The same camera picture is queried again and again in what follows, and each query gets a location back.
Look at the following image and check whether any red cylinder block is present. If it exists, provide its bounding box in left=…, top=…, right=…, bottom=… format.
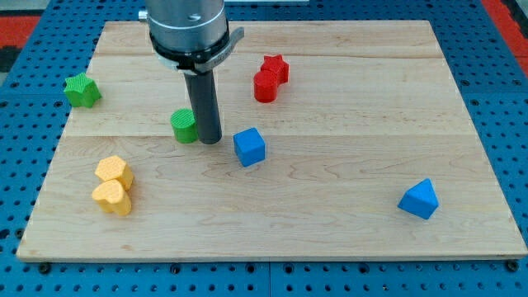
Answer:
left=253, top=70, right=279, bottom=103

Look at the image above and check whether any blue cube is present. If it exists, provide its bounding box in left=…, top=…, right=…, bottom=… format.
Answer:
left=233, top=127, right=266, bottom=167

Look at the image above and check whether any blue triangular prism block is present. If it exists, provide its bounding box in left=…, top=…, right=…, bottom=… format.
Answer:
left=398, top=178, right=439, bottom=219

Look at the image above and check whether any yellow heart block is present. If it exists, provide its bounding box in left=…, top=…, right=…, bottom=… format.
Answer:
left=92, top=179, right=131, bottom=216

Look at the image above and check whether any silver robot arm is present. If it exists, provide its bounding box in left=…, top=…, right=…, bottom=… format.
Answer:
left=139, top=0, right=245, bottom=144

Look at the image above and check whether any red star block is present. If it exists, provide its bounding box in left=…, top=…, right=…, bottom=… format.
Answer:
left=261, top=54, right=290, bottom=84

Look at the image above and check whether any green cylinder block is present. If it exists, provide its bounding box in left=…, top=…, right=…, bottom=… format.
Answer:
left=170, top=108, right=198, bottom=144

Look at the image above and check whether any yellow hexagon block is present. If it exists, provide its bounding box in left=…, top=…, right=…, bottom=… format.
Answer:
left=95, top=155, right=134, bottom=191

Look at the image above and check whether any wooden board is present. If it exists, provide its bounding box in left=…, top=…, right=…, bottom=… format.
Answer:
left=16, top=21, right=527, bottom=262

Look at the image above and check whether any green star block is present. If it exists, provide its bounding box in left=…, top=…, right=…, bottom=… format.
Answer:
left=64, top=73, right=102, bottom=108

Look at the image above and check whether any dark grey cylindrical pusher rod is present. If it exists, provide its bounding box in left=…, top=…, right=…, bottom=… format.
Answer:
left=184, top=71, right=222, bottom=144

